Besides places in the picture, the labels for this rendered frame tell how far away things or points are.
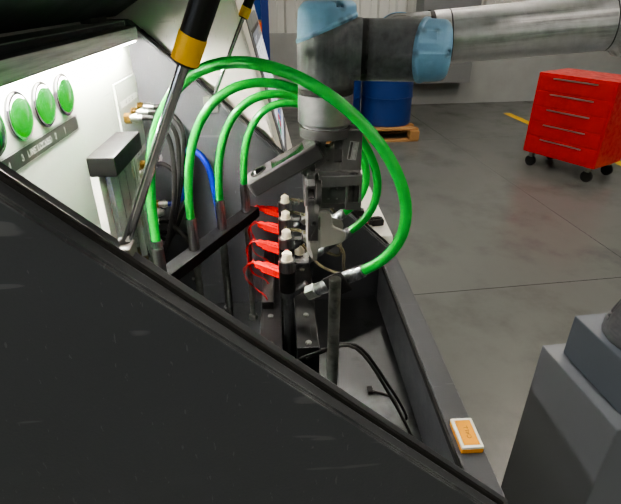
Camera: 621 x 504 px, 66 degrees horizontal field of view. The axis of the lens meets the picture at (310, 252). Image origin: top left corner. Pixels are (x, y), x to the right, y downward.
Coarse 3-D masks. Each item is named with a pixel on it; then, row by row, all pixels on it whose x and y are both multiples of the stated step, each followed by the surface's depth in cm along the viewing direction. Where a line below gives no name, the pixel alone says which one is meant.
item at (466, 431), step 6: (456, 420) 68; (462, 420) 68; (468, 420) 68; (450, 426) 68; (456, 426) 67; (462, 426) 67; (468, 426) 67; (462, 432) 66; (468, 432) 66; (474, 432) 66; (456, 438) 66; (462, 438) 65; (468, 438) 65; (474, 438) 65; (468, 444) 64; (474, 444) 64; (462, 450) 64; (468, 450) 64; (474, 450) 64; (480, 450) 64
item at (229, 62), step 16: (208, 64) 57; (224, 64) 56; (240, 64) 55; (256, 64) 54; (272, 64) 54; (192, 80) 59; (304, 80) 53; (320, 96) 54; (336, 96) 53; (160, 112) 62; (352, 112) 53; (368, 128) 53; (384, 144) 54; (384, 160) 54; (400, 176) 55; (400, 192) 55; (400, 208) 56; (400, 224) 57; (160, 240) 73; (400, 240) 58; (384, 256) 60; (368, 272) 62
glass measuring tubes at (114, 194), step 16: (112, 144) 73; (128, 144) 74; (96, 160) 68; (112, 160) 68; (128, 160) 74; (96, 176) 69; (112, 176) 69; (128, 176) 77; (96, 192) 70; (112, 192) 71; (128, 192) 76; (112, 208) 72; (128, 208) 76; (144, 208) 84; (112, 224) 74; (144, 224) 85; (144, 240) 84; (144, 256) 84
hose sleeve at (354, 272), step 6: (360, 264) 63; (348, 270) 63; (354, 270) 62; (360, 270) 62; (348, 276) 63; (354, 276) 62; (360, 276) 62; (318, 282) 66; (348, 282) 63; (318, 288) 66; (324, 288) 65; (318, 294) 66
